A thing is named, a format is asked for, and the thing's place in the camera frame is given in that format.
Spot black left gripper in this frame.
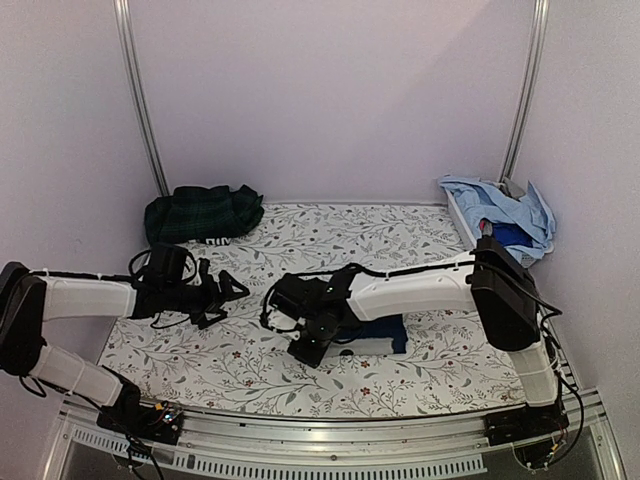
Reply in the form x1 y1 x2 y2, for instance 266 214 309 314
163 269 250 330

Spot navy blue t-shirt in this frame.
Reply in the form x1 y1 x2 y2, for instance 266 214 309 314
341 315 408 356

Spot white plastic laundry basket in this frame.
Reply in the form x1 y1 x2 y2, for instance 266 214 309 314
442 174 551 269

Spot floral patterned table cloth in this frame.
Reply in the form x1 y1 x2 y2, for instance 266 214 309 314
100 204 525 418

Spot dark green plaid garment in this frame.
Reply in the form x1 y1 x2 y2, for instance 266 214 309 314
144 185 264 245

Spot right robot arm white sleeves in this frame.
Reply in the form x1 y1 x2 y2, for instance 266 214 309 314
262 235 566 409

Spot robot arm white sleeves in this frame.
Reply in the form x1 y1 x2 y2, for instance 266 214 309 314
262 235 566 409
0 243 201 409

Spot left robot arm white sleeves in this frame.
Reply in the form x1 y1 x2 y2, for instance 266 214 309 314
0 243 201 409

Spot light blue shirt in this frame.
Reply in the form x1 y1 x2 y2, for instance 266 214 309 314
438 173 559 261

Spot royal blue garment in basket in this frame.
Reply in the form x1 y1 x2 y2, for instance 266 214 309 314
480 220 532 248

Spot aluminium front rail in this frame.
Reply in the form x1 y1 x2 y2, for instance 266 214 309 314
43 389 629 479

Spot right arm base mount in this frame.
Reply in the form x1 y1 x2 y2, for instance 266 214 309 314
483 400 569 470

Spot left aluminium frame post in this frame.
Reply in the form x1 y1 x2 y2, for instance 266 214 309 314
113 0 169 196

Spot aluminium frame post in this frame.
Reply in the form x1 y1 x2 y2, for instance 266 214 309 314
113 0 169 196
499 0 550 182

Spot right aluminium frame post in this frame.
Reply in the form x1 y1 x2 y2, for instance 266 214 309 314
499 0 550 182

